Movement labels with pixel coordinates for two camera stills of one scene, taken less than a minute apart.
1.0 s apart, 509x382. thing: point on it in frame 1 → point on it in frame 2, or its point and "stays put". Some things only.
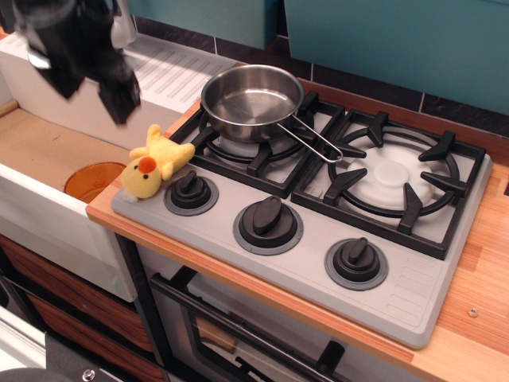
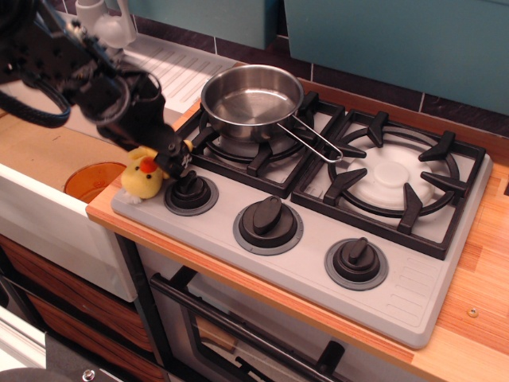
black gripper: x=67 y=40 → x=130 y=108
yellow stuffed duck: x=148 y=165 stays put
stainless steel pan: x=247 y=103 stays put
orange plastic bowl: x=87 y=181 stays put
